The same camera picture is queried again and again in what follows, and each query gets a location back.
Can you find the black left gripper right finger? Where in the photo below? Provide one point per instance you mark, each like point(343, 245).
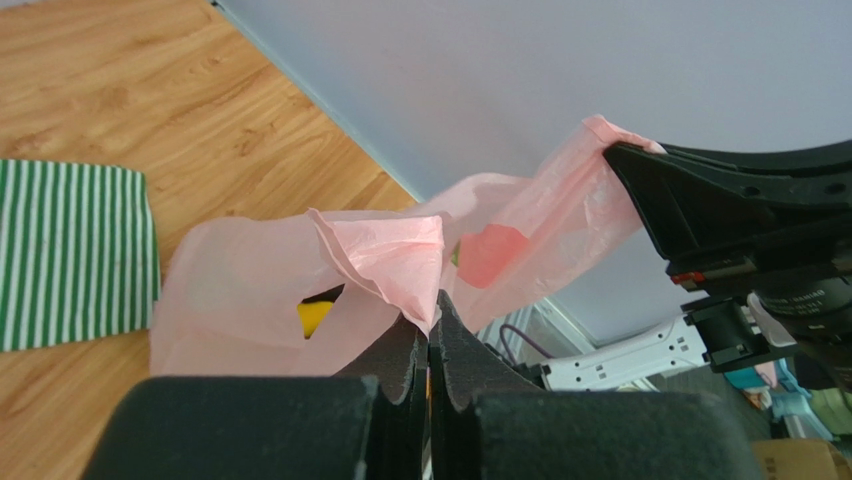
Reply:
point(488, 422)

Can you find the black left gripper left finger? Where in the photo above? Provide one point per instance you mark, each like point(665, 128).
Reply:
point(365, 422)

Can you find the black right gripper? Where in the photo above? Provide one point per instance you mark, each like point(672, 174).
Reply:
point(730, 223)

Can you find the pink plastic bag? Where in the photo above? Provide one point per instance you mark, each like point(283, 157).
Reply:
point(494, 243)

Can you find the yellow banana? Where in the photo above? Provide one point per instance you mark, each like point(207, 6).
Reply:
point(312, 314)

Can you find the green striped cloth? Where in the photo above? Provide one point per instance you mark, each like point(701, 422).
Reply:
point(79, 254)

